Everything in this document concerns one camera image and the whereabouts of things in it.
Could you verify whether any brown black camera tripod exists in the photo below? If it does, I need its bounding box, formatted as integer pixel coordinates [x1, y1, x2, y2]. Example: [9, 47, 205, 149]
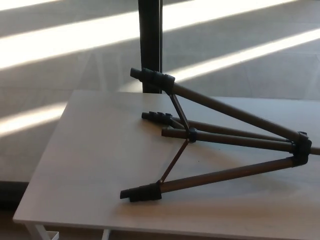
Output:
[119, 66, 320, 203]

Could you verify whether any black vertical pillar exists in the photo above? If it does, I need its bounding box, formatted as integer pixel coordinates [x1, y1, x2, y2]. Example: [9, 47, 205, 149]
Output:
[138, 0, 164, 95]

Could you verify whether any black baseboard strip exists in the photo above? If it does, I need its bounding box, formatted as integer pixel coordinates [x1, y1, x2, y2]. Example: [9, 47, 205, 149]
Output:
[0, 180, 30, 213]

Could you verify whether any white table frame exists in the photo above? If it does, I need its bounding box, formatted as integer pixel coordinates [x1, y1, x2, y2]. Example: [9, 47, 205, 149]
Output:
[34, 223, 111, 240]

